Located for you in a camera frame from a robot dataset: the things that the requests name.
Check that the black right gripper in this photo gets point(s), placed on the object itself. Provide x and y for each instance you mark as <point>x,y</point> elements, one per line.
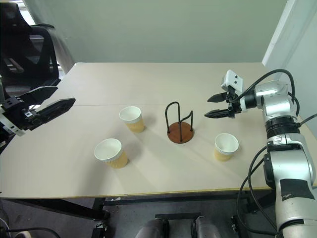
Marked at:
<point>234,106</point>

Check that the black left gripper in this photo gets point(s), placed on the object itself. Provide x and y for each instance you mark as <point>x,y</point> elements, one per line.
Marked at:
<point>22,116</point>

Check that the kraft paper cup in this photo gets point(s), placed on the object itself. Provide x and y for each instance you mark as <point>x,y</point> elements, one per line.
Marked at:
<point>116,161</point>
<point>223,156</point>
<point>135,124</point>

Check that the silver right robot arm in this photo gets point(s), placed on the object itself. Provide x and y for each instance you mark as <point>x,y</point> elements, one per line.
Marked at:
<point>277,99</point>

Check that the black mesh office chair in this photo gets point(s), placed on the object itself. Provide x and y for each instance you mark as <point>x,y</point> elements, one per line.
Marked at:
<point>22,44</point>

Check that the grey rounded metal shape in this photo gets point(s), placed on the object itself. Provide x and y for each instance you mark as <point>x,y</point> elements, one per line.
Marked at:
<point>208,229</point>
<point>151,229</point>

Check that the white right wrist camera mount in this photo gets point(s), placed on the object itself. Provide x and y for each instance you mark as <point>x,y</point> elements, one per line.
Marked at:
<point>232,79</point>

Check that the black metal table frame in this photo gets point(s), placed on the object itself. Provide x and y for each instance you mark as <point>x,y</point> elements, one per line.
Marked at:
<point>173,199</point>

